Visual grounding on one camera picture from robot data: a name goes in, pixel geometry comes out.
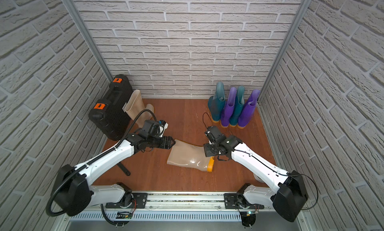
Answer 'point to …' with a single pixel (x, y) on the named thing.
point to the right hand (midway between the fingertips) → (211, 149)
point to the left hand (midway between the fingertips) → (172, 140)
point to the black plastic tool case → (108, 115)
